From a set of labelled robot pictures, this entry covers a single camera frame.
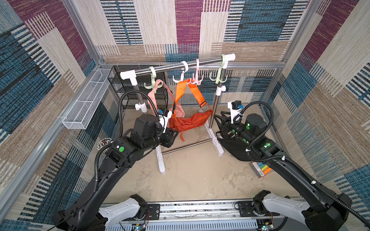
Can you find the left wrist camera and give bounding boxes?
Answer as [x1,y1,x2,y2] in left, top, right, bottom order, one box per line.
[158,108,172,133]

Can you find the black sling bag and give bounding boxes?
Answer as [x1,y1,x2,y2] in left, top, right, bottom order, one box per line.
[216,131,260,162]

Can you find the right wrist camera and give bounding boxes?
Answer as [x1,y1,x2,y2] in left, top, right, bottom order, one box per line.
[227,100,243,124]

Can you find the orange sling bag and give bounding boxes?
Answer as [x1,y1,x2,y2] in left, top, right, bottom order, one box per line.
[169,80,213,141]

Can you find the pale green hook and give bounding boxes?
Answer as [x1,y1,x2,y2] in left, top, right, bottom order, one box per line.
[144,66,157,90]
[209,54,228,84]

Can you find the cup of pens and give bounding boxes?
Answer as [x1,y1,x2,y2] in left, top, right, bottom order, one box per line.
[97,137,113,150]

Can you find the pale green left hook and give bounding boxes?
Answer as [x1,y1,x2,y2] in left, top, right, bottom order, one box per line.
[144,66,157,90]

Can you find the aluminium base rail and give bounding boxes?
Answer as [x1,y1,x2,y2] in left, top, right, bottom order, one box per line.
[70,198,327,231]

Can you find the pale green right hook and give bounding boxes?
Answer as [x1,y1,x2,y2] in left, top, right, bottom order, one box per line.
[209,54,228,84]

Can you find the pack of coloured highlighters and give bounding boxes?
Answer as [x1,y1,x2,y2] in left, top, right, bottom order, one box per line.
[250,162,272,178]

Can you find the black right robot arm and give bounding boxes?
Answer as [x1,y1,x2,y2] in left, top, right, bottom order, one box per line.
[214,101,370,231]

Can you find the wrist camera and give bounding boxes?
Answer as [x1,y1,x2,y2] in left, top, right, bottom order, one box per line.
[158,108,172,133]
[227,100,243,124]

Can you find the pink sling bag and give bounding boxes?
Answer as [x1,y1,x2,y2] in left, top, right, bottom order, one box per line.
[147,79,185,118]

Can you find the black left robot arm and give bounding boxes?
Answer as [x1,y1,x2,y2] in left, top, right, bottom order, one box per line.
[52,90,179,231]

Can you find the white and chrome garment rack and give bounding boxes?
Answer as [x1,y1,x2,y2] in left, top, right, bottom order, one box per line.
[119,53,236,175]

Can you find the black mesh shelf rack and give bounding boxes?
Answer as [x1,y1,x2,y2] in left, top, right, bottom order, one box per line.
[108,65,151,109]

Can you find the white plastic hook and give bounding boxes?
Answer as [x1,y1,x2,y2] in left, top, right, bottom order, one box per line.
[172,61,189,84]

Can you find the pink plastic hook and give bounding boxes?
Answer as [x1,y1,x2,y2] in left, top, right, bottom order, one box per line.
[189,59,204,86]

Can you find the white wire mesh basket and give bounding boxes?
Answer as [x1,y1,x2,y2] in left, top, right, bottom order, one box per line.
[62,68,110,130]

